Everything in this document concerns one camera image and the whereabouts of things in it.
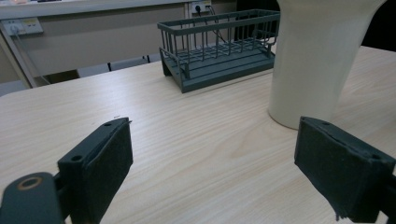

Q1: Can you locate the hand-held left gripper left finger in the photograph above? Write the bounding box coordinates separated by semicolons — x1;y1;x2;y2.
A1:
57;117;134;224

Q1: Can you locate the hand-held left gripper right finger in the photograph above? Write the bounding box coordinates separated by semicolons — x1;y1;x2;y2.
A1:
293;116;396;224

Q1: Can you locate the cream tumbler cup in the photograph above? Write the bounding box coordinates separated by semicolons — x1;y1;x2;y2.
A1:
267;0;389;131

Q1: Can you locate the dark grey wire rack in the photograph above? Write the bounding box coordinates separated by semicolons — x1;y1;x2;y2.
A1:
157;8;281;94

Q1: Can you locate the white wall socket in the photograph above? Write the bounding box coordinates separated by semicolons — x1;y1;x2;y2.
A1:
1;17;44;36
190;0;213;15

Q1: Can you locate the black power cable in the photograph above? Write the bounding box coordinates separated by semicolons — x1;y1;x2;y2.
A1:
195;5;228;43

